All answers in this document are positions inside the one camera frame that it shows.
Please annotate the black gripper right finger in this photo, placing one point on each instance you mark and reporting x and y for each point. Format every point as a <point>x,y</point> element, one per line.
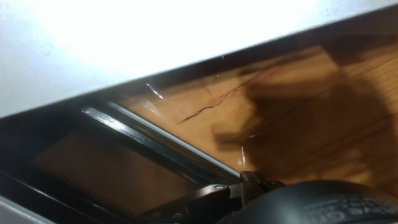
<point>251,189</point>

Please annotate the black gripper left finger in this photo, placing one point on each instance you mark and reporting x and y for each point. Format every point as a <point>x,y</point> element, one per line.
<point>202,202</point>

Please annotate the silver microwave oven body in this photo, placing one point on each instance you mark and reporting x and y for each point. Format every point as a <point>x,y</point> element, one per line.
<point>124,37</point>

